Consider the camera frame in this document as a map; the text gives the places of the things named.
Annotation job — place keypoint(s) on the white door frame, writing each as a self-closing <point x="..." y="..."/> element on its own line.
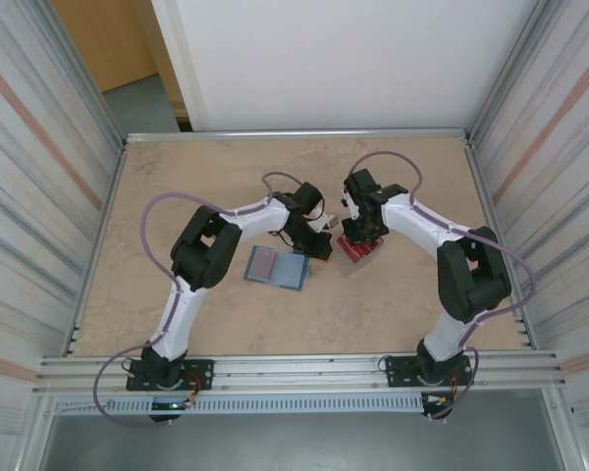
<point x="180" y="59"/>

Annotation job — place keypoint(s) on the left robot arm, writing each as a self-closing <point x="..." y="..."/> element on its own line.
<point x="206" y="250"/>

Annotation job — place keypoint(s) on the aluminium corner post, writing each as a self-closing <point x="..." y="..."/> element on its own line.
<point x="109" y="118"/>
<point x="508" y="68"/>

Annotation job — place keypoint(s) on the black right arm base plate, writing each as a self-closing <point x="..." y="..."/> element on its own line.
<point x="402" y="370"/>

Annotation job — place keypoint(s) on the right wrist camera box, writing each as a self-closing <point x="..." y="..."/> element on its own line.
<point x="349" y="208"/>

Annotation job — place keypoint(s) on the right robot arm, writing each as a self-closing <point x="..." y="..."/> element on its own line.
<point x="471" y="275"/>

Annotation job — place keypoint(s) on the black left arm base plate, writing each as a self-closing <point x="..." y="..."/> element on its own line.
<point x="201" y="375"/>

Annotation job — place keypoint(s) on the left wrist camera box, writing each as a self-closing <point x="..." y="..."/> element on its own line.
<point x="324" y="222"/>

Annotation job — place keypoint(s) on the small control board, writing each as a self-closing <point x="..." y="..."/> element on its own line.
<point x="172" y="405"/>
<point x="439" y="400"/>

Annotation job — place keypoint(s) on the wide aluminium mounting rail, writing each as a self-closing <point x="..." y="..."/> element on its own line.
<point x="299" y="373"/>

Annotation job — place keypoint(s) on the wooden door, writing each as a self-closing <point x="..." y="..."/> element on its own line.
<point x="108" y="39"/>

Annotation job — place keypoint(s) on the aluminium table edge rail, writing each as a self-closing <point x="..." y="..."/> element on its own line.
<point x="299" y="133"/>

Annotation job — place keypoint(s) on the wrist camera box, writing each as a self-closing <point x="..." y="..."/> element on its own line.
<point x="324" y="222"/>
<point x="349" y="208"/>

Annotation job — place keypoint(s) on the aluminium side rail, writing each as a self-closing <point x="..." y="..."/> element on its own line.
<point x="119" y="172"/>
<point x="477" y="172"/>

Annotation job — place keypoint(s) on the teal card holder wallet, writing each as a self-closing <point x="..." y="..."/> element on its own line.
<point x="292" y="272"/>

